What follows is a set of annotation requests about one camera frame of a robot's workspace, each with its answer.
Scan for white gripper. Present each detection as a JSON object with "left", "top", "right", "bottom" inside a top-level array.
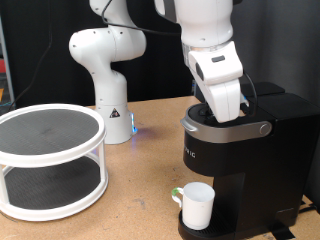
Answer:
[{"left": 199, "top": 79, "right": 243, "bottom": 124}]

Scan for black Keurig coffee machine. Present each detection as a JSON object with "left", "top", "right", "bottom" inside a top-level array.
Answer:
[{"left": 177, "top": 82, "right": 320, "bottom": 240}]

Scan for white mug with green tape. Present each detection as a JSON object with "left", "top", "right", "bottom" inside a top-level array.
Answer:
[{"left": 171, "top": 181, "right": 216, "bottom": 231}]

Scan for black tape strip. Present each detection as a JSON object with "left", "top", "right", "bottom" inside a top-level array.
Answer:
[{"left": 269, "top": 223, "right": 296, "bottom": 240}]

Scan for white two-tier turntable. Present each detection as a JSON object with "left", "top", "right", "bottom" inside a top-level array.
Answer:
[{"left": 0, "top": 103, "right": 109, "bottom": 223}]

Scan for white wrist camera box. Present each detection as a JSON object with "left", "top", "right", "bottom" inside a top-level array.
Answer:
[{"left": 188, "top": 41, "right": 244, "bottom": 87}]

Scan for black camera cable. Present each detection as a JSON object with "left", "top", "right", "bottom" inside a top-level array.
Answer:
[{"left": 100, "top": 0, "right": 259, "bottom": 118}]

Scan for black power cord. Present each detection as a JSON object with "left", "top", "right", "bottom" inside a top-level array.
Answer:
[{"left": 297, "top": 199, "right": 320, "bottom": 216}]

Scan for thin black hanging cable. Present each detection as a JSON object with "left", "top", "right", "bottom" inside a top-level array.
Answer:
[{"left": 11, "top": 0, "right": 54, "bottom": 109}]

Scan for grey metal frame post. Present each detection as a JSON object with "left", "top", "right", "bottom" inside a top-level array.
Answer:
[{"left": 0, "top": 16, "right": 16, "bottom": 107}]

